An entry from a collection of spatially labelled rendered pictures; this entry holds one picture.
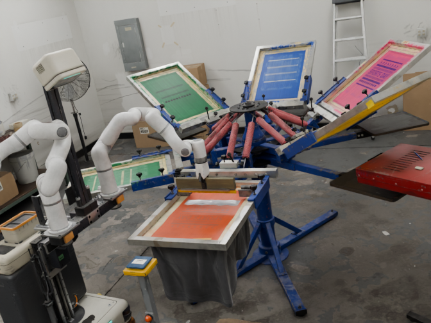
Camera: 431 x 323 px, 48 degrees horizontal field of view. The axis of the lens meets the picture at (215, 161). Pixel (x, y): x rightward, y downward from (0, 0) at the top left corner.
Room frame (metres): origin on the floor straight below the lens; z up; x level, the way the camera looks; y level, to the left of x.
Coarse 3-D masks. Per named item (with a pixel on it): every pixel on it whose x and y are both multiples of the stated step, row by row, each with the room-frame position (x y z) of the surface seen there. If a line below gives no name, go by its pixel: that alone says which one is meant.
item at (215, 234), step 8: (240, 200) 2.73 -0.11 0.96; (216, 208) 2.67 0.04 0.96; (224, 208) 2.65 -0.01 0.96; (232, 208) 2.63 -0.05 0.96; (232, 216) 2.53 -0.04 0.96; (224, 224) 2.45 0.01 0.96; (192, 232) 2.43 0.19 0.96; (200, 232) 2.41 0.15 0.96; (208, 232) 2.39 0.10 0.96; (216, 232) 2.38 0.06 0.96
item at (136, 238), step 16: (160, 208) 2.74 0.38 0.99; (144, 224) 2.56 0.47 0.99; (240, 224) 2.37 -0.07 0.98; (128, 240) 2.41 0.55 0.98; (144, 240) 2.37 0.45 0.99; (160, 240) 2.33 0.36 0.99; (176, 240) 2.30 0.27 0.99; (192, 240) 2.27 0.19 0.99; (208, 240) 2.24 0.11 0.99; (224, 240) 2.21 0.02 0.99
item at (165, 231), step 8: (192, 192) 2.98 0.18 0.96; (184, 200) 2.88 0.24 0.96; (176, 208) 2.77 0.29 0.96; (184, 208) 2.75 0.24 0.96; (176, 216) 2.66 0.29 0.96; (168, 224) 2.57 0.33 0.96; (160, 232) 2.49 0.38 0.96; (168, 232) 2.48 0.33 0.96; (176, 232) 2.46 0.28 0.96; (184, 232) 2.44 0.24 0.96
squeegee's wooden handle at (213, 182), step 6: (180, 180) 2.79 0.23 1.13; (186, 180) 2.77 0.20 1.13; (192, 180) 2.75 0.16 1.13; (198, 180) 2.74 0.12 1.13; (210, 180) 2.70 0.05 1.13; (216, 180) 2.69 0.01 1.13; (222, 180) 2.67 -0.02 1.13; (228, 180) 2.66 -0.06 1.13; (234, 180) 2.66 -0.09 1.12; (180, 186) 2.79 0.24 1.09; (186, 186) 2.78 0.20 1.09; (192, 186) 2.76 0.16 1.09; (198, 186) 2.74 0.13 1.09; (210, 186) 2.71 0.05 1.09; (216, 186) 2.69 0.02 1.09; (222, 186) 2.68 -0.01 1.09; (228, 186) 2.66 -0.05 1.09; (234, 186) 2.65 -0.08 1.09
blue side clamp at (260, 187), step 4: (260, 180) 2.87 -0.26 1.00; (264, 180) 2.86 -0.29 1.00; (268, 180) 2.86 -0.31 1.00; (260, 184) 2.81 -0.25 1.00; (264, 184) 2.78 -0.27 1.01; (268, 184) 2.85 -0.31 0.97; (260, 188) 2.72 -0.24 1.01; (264, 188) 2.77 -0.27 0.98; (268, 188) 2.84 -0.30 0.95; (252, 192) 2.71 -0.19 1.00; (256, 192) 2.70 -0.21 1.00; (260, 192) 2.70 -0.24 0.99; (264, 192) 2.76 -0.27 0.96; (252, 196) 2.65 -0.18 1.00; (256, 196) 2.63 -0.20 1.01; (260, 196) 2.69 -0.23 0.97; (248, 200) 2.62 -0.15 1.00; (252, 200) 2.61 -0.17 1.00; (256, 200) 2.61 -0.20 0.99; (260, 200) 2.68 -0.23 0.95; (256, 204) 2.60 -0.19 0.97; (256, 208) 2.60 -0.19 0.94
